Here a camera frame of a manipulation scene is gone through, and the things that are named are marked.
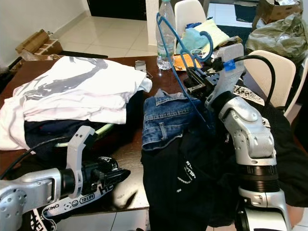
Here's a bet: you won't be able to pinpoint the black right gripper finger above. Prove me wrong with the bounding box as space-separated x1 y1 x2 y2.
187 52 204 73

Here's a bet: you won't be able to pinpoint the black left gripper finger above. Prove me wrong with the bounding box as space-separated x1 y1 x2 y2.
109 168 131 187

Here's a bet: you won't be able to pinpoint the blue plastic hanger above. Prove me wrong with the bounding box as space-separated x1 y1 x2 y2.
155 13 215 130

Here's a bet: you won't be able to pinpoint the black printed garment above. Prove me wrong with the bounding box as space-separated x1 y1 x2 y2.
141 128 241 231

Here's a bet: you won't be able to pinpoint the light green hanger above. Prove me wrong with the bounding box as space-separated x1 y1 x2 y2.
53 123 111 147

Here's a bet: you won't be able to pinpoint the orange packet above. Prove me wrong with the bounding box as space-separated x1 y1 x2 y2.
173 53 198 72

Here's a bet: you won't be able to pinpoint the teal cloth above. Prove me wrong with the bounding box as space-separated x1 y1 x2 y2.
180 26 210 53

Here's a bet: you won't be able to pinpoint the clear plastic water bottle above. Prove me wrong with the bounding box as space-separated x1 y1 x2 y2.
155 0 175 71

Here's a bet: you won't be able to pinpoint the white plastic chair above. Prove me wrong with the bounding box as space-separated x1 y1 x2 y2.
243 50 308 118
174 0 204 27

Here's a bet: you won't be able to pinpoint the blue denim jeans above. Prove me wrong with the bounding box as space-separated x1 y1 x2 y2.
144 89 217 152

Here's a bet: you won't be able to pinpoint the small grey object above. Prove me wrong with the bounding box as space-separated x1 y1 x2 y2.
135 60 148 73

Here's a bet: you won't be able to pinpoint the navy blue garment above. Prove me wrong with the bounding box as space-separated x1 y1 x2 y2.
24 118 140 154

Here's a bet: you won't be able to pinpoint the white grey-print t-shirt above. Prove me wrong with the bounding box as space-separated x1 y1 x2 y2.
0 56 153 151

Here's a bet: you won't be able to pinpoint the olive camouflage bag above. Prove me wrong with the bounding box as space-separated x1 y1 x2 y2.
244 13 308 61

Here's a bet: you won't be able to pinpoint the open cardboard box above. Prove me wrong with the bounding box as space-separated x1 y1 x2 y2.
257 0 301 25

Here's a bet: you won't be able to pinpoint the flat cardboard box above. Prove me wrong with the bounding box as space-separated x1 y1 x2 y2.
15 29 64 61

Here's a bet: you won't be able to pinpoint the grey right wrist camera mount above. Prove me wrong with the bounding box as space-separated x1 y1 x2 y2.
205 43 245 109

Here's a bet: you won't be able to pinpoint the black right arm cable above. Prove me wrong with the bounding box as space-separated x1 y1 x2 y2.
236 54 276 109

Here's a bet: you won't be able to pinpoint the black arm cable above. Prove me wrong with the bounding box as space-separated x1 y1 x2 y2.
1 136 77 181
236 54 276 109

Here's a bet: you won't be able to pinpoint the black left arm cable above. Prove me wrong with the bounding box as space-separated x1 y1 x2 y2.
1 136 77 181

